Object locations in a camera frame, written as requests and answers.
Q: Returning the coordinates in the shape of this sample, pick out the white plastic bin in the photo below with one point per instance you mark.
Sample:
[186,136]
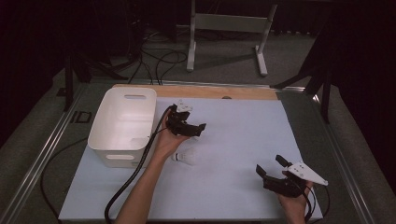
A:
[121,124]

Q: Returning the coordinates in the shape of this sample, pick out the white metal stand frame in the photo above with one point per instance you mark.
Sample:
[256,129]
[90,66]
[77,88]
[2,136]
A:
[230,23]

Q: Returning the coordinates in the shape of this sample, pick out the white table mat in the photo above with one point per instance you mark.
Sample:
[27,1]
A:
[224,193]

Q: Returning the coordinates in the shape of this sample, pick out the aluminium floor rail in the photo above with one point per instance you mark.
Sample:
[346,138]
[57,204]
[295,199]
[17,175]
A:
[342,161]
[37,161]

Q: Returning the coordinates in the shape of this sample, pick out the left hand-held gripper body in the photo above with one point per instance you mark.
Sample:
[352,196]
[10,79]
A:
[179,126]

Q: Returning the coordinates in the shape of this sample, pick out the person's right hand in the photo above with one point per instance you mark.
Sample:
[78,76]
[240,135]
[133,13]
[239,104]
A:
[297,210]

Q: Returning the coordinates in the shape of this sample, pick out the person's left hand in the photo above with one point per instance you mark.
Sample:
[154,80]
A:
[166,143]

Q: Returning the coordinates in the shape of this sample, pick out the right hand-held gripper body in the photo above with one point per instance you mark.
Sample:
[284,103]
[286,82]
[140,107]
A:
[303,174]

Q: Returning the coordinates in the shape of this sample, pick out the black rectangular floor plate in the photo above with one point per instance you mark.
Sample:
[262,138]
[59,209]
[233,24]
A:
[81,117]

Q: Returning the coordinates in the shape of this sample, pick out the dark round table grommet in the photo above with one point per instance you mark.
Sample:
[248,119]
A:
[226,97]

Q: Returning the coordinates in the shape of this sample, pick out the black angled stand leg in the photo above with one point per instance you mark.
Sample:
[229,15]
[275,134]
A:
[325,99]

